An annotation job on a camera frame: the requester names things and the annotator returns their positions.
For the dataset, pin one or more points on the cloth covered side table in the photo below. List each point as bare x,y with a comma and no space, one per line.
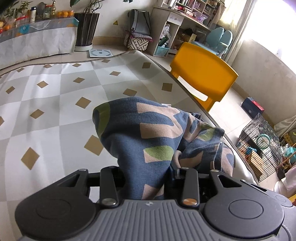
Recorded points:
39,39

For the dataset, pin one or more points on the grey white checkered tablecloth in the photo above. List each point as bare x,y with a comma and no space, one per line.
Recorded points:
69,92

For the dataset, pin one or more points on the pile of oranges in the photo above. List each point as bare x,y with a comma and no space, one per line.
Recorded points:
65,14

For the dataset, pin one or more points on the cream curtain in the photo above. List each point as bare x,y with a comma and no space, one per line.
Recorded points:
238,30

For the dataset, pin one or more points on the teal plastic basket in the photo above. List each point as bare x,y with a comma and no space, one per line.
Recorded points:
161,51

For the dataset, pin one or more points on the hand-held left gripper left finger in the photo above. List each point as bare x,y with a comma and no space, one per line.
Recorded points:
108,185

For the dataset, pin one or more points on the tall black planter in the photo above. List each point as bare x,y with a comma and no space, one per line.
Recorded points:
85,32

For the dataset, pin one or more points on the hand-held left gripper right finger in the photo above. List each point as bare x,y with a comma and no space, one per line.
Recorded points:
174,172

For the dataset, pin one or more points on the glass jar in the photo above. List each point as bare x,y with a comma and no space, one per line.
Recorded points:
47,12

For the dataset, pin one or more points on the wooden shelf unit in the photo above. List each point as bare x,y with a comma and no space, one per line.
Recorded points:
175,25

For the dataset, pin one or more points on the blue lettered sweatshirt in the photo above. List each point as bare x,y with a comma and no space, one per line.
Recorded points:
157,139

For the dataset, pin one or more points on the dark blue red box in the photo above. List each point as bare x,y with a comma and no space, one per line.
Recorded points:
252,107

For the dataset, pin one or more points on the leafy plant in planter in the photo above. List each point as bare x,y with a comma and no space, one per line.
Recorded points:
89,5

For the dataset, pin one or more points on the yellow plastic chair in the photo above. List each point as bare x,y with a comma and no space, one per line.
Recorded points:
203,74

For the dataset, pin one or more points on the round-dial floor scale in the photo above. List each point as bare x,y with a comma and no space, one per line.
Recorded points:
100,53

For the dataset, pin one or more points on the light blue office chair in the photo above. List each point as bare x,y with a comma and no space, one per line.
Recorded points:
217,39

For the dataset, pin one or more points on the white bottle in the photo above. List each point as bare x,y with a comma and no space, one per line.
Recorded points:
33,15

